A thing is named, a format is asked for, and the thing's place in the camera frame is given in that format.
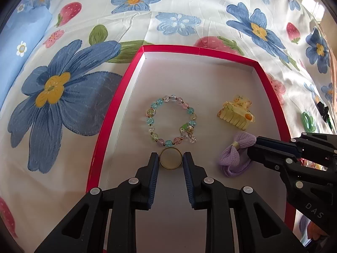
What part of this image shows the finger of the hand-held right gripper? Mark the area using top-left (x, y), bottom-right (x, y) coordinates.
top-left (256, 132), bottom-right (337, 165)
top-left (247, 145), bottom-right (312, 191)

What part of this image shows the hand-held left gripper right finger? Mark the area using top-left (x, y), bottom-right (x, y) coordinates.
top-left (183, 151), bottom-right (307, 253)

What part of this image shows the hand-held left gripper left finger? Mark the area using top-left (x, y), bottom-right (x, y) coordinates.
top-left (34, 151), bottom-right (160, 253)

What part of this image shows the gold ring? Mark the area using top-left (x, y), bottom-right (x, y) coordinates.
top-left (159, 147), bottom-right (183, 169)

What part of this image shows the purple bow hair tie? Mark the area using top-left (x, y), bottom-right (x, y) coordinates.
top-left (218, 132), bottom-right (257, 178)

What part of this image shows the red cardboard box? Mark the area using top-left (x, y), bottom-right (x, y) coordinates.
top-left (86, 45), bottom-right (297, 253)

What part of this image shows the yellow hair claw clip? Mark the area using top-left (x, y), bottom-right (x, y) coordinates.
top-left (217, 94), bottom-right (256, 130)

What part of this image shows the black bow hair clip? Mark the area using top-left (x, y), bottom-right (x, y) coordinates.
top-left (317, 101), bottom-right (331, 123)

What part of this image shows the floral strawberry bedsheet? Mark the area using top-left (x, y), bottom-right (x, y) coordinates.
top-left (0, 0), bottom-right (337, 253)

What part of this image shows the light blue pillow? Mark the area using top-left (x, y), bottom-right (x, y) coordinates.
top-left (0, 4), bottom-right (52, 109)

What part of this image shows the green hair tie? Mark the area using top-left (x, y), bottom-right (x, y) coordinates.
top-left (301, 111), bottom-right (316, 132)

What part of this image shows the pastel glass bead bracelet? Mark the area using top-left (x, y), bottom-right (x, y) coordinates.
top-left (145, 94), bottom-right (198, 147)

